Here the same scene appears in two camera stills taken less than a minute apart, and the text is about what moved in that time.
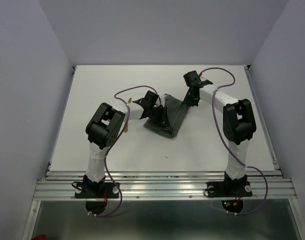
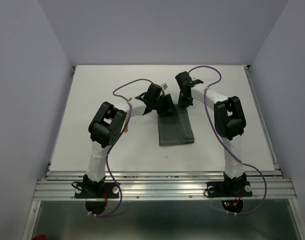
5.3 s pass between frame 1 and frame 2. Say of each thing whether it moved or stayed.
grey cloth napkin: moved
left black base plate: stayed
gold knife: stayed
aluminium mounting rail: stayed
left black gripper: moved
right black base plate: stayed
